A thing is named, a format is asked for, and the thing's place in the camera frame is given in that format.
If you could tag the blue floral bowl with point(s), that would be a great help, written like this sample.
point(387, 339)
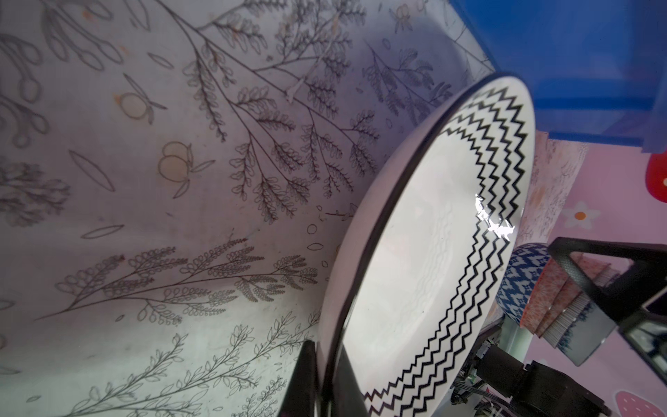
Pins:
point(579, 330)

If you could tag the zigzag rim white plate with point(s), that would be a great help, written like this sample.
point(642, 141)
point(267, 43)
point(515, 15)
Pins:
point(427, 248)

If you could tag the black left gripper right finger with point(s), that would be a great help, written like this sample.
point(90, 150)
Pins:
point(347, 399)

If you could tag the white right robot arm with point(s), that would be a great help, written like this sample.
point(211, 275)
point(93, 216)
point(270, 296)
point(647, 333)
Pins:
point(533, 389)

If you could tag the blue chevron bottom bowl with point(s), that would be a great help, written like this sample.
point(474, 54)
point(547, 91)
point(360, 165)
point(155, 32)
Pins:
point(524, 269)

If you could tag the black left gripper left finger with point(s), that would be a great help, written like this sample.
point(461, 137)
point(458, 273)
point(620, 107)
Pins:
point(302, 392)

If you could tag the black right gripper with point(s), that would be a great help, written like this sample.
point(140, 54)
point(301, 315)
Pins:
point(622, 279)

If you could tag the blue plastic bin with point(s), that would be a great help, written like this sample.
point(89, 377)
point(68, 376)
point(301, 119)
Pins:
point(596, 69)

